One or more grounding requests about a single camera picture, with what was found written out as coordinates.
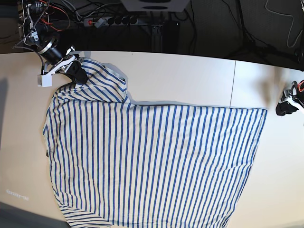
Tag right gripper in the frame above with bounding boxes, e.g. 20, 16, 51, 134
42, 46, 88, 84

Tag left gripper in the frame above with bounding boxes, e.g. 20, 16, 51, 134
275, 81, 304, 116

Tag blue white striped T-shirt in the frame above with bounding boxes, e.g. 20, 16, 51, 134
43, 58, 267, 228

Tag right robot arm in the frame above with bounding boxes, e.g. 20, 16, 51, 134
12, 0, 88, 87

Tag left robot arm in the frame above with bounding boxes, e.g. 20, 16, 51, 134
275, 80, 304, 116

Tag white power strip with plugs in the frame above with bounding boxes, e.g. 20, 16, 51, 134
83, 16, 139, 29

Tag grey box under table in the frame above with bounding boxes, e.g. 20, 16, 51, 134
121, 0, 190, 12

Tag black power adapter box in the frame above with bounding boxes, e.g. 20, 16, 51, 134
162, 20, 180, 54

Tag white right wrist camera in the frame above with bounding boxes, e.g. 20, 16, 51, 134
37, 74, 52, 87

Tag aluminium table leg post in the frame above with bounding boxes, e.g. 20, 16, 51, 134
151, 25, 163, 53

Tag white cable on floor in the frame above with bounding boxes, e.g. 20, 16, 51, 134
265, 0, 304, 48

